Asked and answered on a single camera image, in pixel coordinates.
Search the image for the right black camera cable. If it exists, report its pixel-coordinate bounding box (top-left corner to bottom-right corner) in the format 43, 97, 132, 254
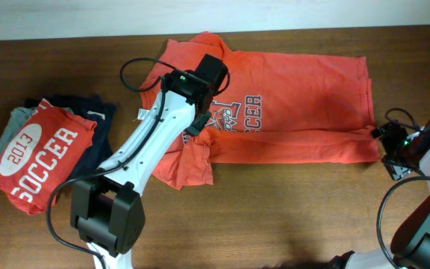
376, 108, 430, 269

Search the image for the folded grey shirt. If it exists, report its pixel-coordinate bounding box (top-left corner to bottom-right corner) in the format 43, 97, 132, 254
0, 107, 35, 155

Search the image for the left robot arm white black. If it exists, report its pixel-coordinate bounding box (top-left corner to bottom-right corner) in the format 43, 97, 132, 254
70, 54, 230, 268

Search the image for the orange McKinney Boyd soccer t-shirt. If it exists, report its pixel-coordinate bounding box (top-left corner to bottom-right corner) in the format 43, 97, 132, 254
141, 33, 380, 189

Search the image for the folded navy blue shirt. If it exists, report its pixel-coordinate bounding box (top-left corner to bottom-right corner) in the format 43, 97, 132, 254
45, 94, 116, 178

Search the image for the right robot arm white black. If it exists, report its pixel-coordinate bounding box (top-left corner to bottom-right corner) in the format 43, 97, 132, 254
327, 118, 430, 269

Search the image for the left black camera cable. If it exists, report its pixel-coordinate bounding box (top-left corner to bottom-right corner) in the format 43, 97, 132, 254
46, 57, 231, 269

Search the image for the black camera cable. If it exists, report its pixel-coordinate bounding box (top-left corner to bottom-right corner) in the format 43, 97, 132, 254
46, 57, 231, 269
376, 108, 430, 269

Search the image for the folded red 2013 soccer shirt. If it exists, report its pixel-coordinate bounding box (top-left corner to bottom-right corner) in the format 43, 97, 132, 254
0, 99, 97, 215

